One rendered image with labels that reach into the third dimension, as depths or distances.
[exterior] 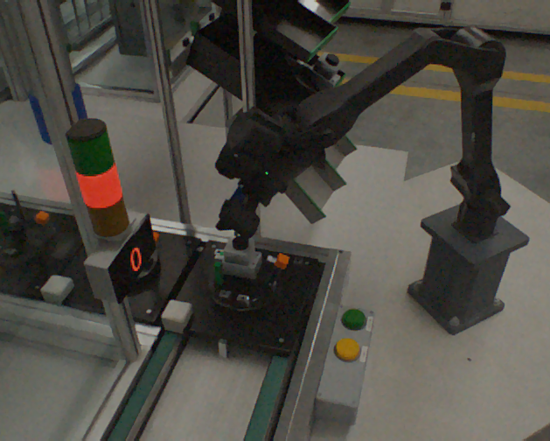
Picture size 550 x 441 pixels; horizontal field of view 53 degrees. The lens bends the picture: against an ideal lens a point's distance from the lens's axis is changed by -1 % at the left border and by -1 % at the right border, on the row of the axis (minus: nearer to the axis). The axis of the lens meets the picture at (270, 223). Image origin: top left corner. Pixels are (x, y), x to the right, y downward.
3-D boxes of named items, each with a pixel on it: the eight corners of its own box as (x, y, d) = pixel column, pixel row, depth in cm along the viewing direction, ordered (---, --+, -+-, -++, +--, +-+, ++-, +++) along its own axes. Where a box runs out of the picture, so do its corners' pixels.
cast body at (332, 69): (335, 87, 123) (349, 62, 118) (327, 95, 120) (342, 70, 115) (303, 66, 123) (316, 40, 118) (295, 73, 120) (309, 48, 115)
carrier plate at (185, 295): (318, 265, 114) (318, 257, 113) (289, 358, 96) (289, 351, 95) (209, 246, 119) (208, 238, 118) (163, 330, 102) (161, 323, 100)
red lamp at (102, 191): (128, 188, 75) (121, 157, 71) (111, 211, 71) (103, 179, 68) (96, 183, 76) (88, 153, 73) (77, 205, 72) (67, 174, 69)
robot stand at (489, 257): (504, 309, 115) (532, 238, 103) (451, 336, 110) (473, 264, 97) (456, 267, 125) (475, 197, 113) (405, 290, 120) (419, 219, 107)
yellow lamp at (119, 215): (135, 217, 78) (128, 189, 75) (118, 240, 74) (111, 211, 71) (104, 212, 79) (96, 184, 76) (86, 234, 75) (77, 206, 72)
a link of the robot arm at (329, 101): (475, 43, 84) (452, -14, 78) (505, 64, 78) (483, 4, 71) (319, 152, 90) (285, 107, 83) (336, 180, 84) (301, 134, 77)
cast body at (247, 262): (261, 263, 104) (261, 235, 99) (255, 280, 101) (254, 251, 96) (219, 255, 106) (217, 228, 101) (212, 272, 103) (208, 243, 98)
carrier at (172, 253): (202, 244, 120) (196, 199, 112) (156, 329, 102) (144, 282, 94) (103, 227, 125) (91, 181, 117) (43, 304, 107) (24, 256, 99)
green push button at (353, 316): (365, 317, 103) (366, 310, 102) (362, 333, 100) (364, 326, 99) (344, 313, 104) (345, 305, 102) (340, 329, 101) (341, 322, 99)
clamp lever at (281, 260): (276, 282, 104) (289, 256, 99) (273, 289, 103) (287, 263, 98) (259, 274, 104) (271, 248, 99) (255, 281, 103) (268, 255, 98)
